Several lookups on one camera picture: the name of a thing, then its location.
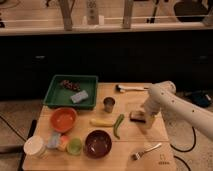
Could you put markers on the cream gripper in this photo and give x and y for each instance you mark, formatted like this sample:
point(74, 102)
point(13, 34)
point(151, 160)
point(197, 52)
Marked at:
point(149, 121)

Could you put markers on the black felt eraser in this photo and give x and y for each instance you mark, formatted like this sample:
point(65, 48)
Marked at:
point(137, 117)

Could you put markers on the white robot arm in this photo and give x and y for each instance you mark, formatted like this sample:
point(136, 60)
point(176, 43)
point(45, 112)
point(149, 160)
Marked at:
point(162, 95)

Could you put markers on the purple bowl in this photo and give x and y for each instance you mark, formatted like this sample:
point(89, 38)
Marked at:
point(98, 144)

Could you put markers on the orange bowl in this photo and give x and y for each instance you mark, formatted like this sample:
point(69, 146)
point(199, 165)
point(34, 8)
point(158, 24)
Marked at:
point(63, 119)

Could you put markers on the green chili pepper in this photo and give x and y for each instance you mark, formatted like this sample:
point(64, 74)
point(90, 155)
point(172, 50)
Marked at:
point(117, 124)

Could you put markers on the silver fork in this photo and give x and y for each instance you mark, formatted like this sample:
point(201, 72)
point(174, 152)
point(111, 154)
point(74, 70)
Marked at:
point(138, 155)

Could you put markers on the small metal cup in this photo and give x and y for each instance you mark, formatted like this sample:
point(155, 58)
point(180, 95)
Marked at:
point(109, 103)

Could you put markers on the yellow banana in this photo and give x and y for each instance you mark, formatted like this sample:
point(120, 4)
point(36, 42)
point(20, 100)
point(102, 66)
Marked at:
point(100, 123)

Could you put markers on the blue sponge block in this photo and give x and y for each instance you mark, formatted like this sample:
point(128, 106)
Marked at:
point(80, 96)

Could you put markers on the green plastic tray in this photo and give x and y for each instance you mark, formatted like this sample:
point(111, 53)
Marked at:
point(57, 96)

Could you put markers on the small green cup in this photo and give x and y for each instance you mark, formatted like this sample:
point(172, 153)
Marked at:
point(74, 146)

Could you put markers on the dark grape bunch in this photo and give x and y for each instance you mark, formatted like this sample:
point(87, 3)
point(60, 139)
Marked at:
point(70, 85)

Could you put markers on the orange yellow toy block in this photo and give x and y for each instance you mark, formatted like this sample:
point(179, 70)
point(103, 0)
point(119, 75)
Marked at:
point(63, 141)

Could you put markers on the light blue block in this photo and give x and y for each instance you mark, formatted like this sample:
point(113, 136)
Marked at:
point(53, 142)

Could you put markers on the white cup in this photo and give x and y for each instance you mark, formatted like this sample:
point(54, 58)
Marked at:
point(35, 146)

